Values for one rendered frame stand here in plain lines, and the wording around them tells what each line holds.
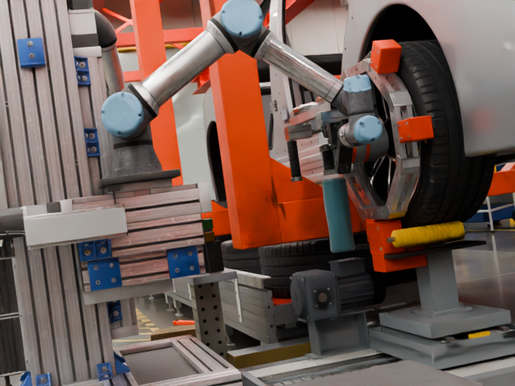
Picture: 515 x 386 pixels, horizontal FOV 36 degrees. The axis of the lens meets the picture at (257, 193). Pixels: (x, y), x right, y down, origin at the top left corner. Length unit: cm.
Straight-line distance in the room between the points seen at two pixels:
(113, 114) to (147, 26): 294
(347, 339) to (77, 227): 138
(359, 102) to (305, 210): 98
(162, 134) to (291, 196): 199
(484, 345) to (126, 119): 135
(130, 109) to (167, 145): 281
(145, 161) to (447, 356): 113
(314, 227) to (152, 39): 230
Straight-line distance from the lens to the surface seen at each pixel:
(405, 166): 252
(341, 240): 280
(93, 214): 216
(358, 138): 222
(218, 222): 501
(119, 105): 218
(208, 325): 318
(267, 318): 320
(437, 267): 282
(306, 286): 292
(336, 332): 315
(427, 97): 254
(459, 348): 265
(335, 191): 280
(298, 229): 312
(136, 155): 230
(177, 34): 1197
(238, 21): 220
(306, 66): 235
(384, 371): 157
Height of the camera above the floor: 69
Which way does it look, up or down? 1 degrees up
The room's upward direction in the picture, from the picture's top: 8 degrees counter-clockwise
